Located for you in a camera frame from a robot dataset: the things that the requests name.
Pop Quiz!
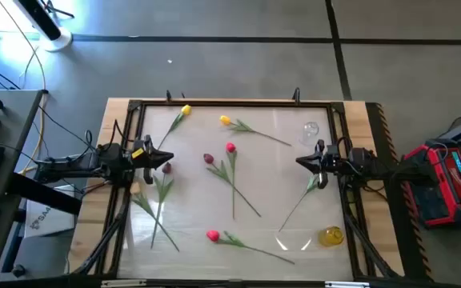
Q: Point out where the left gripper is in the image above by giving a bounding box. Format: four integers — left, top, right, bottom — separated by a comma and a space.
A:
132, 134, 174, 186

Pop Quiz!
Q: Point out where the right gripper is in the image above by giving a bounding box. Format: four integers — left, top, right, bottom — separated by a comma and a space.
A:
295, 138, 340, 190

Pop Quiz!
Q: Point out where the cream artificial tulip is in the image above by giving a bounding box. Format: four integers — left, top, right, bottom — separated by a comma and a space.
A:
130, 182, 181, 253
278, 174, 320, 233

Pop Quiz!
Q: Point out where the clear glass vase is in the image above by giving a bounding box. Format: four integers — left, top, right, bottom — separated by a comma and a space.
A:
300, 121, 321, 147

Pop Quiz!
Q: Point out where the yellow artificial tulip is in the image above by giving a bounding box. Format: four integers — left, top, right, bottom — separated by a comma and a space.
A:
157, 104, 193, 150
218, 114, 293, 147

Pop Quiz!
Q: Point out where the amber glass vase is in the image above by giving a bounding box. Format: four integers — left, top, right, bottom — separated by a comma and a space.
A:
318, 226, 345, 248

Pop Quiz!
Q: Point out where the white glossy table mat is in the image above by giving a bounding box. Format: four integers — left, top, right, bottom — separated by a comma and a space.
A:
117, 106, 355, 281

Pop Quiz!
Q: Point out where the wooden table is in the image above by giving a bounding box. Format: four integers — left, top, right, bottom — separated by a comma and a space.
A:
66, 98, 406, 281

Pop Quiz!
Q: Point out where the black diagonal bar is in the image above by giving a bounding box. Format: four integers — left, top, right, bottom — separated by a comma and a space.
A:
8, 171, 83, 216

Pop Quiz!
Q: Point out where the white printed box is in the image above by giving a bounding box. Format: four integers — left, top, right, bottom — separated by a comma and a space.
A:
24, 184, 76, 240

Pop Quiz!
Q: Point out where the silver aluminium bar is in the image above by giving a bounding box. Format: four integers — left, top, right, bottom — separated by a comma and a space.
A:
101, 279, 147, 288
325, 281, 371, 288

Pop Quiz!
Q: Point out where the red black power station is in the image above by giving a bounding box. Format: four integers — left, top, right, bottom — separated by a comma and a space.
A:
400, 138, 461, 229

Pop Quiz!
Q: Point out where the black hazard striped mat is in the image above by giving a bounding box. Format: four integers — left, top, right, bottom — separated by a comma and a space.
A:
364, 102, 435, 281

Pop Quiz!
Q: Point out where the grey desk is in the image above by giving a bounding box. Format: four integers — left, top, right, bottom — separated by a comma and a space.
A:
0, 90, 44, 283

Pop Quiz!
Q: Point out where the white round-base floor stand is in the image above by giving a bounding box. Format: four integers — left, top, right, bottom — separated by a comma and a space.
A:
12, 0, 74, 53

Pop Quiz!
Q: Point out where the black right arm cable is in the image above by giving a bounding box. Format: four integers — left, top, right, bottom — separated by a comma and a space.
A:
336, 135, 354, 152

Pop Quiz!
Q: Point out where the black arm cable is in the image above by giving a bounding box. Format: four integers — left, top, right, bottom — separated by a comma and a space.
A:
336, 135, 354, 152
112, 118, 135, 147

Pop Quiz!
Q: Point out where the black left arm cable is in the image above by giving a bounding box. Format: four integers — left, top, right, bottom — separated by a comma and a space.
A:
112, 118, 135, 147

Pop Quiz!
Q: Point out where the yellow cable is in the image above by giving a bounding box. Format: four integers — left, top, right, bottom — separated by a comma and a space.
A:
0, 0, 50, 176

